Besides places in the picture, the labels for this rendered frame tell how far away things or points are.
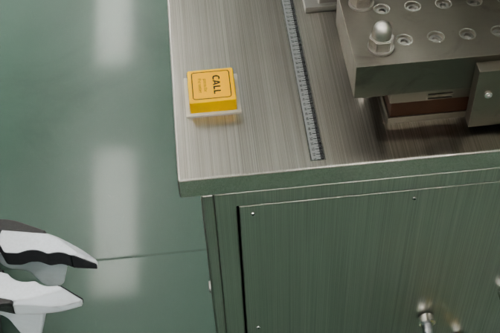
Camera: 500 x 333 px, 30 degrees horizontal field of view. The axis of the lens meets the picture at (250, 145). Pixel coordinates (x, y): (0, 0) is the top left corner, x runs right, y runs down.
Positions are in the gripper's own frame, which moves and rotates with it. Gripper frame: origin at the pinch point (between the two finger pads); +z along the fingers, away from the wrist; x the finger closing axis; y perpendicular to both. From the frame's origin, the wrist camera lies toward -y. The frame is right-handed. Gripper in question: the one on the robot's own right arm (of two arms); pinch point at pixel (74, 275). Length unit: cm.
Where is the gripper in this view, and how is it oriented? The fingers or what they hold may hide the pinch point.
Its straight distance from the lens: 82.1
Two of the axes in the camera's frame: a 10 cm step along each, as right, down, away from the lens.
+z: 9.8, 1.1, -1.4
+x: -1.8, 6.4, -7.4
